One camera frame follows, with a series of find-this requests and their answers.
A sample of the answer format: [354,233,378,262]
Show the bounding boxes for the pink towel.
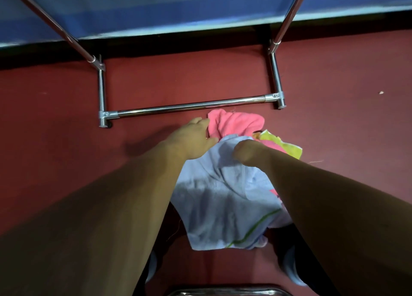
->
[207,108,288,196]

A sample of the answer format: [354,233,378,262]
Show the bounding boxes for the yellow towel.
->
[252,129,303,160]

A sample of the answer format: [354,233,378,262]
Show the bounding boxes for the person's left shoe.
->
[145,250,158,284]

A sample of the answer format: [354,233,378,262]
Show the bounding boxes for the person's right hand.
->
[232,139,274,172]

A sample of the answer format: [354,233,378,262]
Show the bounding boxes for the person's right shoe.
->
[282,245,307,287]

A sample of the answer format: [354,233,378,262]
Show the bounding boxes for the person's left hand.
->
[164,117,219,161]

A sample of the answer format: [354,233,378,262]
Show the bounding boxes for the blue banner with white characters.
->
[0,0,412,47]

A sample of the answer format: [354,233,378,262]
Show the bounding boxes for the person's right forearm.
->
[262,149,412,296]

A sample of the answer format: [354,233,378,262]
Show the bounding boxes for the chrome tube frame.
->
[167,284,292,296]

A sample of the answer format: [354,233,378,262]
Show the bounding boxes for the person's black trousers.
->
[132,204,340,296]

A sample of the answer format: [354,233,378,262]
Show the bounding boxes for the metal towel rack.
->
[3,0,315,128]

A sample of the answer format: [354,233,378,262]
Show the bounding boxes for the striped light blue towel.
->
[170,134,292,251]

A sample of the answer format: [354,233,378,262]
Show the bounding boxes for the person's left forearm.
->
[0,141,188,296]

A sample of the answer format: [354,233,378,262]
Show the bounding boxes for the person's shoe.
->
[282,245,307,287]
[145,250,158,284]

